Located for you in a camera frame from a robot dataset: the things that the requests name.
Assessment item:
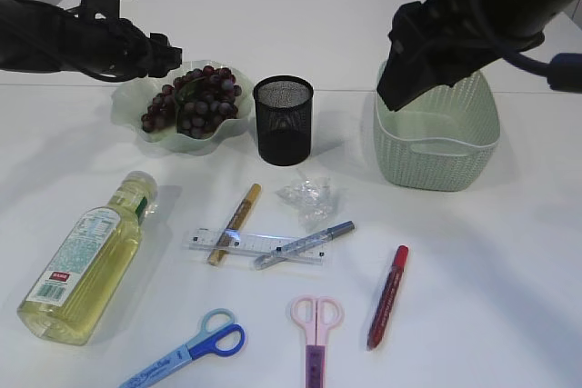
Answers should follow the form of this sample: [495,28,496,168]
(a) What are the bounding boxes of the yellow tea bottle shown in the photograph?
[17,171,157,345]

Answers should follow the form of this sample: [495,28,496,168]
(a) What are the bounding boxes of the clear plastic ruler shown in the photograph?
[184,227,329,265]

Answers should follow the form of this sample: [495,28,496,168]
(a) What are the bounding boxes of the clear plastic sheet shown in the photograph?
[276,169,338,231]

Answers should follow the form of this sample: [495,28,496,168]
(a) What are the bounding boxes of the purple grape bunch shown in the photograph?
[141,65,243,139]

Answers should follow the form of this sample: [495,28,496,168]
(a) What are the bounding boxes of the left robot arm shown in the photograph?
[1,0,182,84]

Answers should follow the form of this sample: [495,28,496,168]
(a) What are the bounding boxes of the green wavy glass plate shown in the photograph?
[112,60,253,153]

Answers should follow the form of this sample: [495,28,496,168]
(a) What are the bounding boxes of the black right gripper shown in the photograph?
[376,0,498,112]

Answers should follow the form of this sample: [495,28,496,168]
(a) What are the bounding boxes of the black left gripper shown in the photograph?
[58,8,182,83]

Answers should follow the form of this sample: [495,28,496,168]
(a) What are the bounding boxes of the pink scissors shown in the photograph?
[290,295,344,388]

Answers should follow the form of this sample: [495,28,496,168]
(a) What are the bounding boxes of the black mesh pen cup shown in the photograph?
[253,75,314,166]

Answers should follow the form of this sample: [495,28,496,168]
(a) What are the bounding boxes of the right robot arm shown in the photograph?
[376,0,581,111]

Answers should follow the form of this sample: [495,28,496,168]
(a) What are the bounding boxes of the blue scissors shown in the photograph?
[120,308,246,388]

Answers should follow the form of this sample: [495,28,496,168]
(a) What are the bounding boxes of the green woven plastic basket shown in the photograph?
[373,71,500,192]

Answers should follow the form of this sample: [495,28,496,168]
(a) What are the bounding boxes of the red marker pen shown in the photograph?
[366,245,408,351]

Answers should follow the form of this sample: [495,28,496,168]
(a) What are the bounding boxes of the gold marker pen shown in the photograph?
[206,184,262,266]

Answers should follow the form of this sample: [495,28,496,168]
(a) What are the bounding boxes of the silver marker pen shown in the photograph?
[253,221,355,270]

